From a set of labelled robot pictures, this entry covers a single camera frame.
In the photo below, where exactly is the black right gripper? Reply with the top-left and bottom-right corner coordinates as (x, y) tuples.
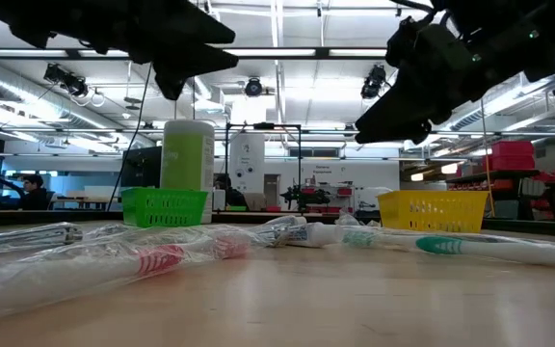
(355, 17), (476, 145)

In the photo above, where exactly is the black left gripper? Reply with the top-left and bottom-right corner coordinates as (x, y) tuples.
(79, 0), (239, 101)

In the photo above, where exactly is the green toothbrush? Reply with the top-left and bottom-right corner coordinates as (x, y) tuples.
(339, 225), (555, 269)

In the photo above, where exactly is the small white pack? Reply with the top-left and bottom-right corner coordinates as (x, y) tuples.
(252, 215), (308, 248)

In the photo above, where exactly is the yellow plastic basket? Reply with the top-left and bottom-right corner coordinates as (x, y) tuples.
(376, 190), (490, 234)

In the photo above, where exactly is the dark storage shelf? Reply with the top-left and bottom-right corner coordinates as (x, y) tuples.
(445, 168), (542, 221)

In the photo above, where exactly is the red storage bin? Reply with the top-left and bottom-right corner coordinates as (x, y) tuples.
(491, 140), (535, 158)
(482, 154), (537, 172)

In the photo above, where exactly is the green wipes canister white lid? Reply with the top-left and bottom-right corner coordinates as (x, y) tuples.
(160, 119), (216, 226)

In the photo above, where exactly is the white column with signs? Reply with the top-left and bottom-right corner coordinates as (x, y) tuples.
(228, 132), (266, 194)

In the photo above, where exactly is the black monitor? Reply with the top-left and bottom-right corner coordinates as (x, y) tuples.
(120, 146), (163, 189)

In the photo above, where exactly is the person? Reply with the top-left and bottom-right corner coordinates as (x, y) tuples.
(18, 173), (56, 211)
(214, 173), (249, 208)

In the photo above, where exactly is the green plastic basket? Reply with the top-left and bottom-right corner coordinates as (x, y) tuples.
(120, 186), (210, 228)

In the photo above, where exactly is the wrapped red toothbrush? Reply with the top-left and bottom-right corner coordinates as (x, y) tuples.
(0, 229), (255, 325)

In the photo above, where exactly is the thin hanging cord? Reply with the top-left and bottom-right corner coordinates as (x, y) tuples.
(480, 98), (495, 218)

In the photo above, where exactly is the black overhead frame bar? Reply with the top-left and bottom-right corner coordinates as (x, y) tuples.
(0, 46), (555, 61)

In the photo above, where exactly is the black metal frame stand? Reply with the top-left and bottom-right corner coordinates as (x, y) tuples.
(223, 121), (304, 213)

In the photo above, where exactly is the black hanging cable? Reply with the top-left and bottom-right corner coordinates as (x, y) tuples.
(106, 62), (153, 212)

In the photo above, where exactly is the silver ventilation duct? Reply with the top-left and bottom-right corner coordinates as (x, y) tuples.
(0, 65), (110, 131)

